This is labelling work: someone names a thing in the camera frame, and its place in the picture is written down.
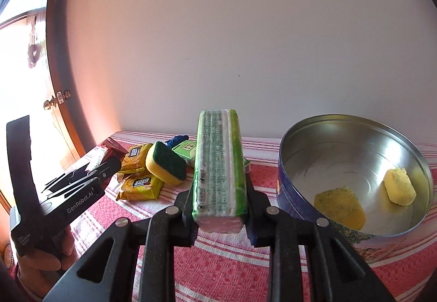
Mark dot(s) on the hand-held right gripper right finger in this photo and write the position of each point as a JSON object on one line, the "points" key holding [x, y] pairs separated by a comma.
{"points": [[254, 237]]}

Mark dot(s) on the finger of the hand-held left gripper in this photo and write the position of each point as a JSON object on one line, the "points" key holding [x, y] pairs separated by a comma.
{"points": [[102, 168], [75, 188]]}

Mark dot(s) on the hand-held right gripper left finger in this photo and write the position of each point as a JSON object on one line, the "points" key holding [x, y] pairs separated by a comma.
{"points": [[187, 211]]}

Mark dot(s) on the red snack packet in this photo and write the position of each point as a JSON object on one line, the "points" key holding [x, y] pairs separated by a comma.
{"points": [[109, 151]]}

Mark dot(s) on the yellow snack packet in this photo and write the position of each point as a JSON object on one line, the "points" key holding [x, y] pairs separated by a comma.
{"points": [[140, 186], [135, 155]]}

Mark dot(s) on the round blue cookie tin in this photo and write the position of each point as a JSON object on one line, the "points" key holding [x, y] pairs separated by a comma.
{"points": [[341, 158]]}

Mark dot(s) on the person's left hand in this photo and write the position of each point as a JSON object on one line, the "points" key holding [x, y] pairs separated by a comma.
{"points": [[41, 271]]}

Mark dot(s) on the red white striped tablecloth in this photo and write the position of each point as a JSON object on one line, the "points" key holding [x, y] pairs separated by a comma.
{"points": [[222, 271]]}

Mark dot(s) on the yellow sponge green scouring pad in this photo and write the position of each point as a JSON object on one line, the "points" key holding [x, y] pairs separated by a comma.
{"points": [[165, 165]]}

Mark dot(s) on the light green tissue pack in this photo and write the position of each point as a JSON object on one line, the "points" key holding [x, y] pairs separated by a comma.
{"points": [[185, 151]]}

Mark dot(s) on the blue knotted bag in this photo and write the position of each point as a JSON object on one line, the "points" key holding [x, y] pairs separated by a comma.
{"points": [[177, 140]]}

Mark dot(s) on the brass door knob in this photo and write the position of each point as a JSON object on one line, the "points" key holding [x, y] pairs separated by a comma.
{"points": [[48, 105]]}

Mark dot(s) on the brown wooden door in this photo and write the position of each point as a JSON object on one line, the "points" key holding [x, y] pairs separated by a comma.
{"points": [[58, 49]]}

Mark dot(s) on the hanging ornament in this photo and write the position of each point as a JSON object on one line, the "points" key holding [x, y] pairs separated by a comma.
{"points": [[33, 49]]}

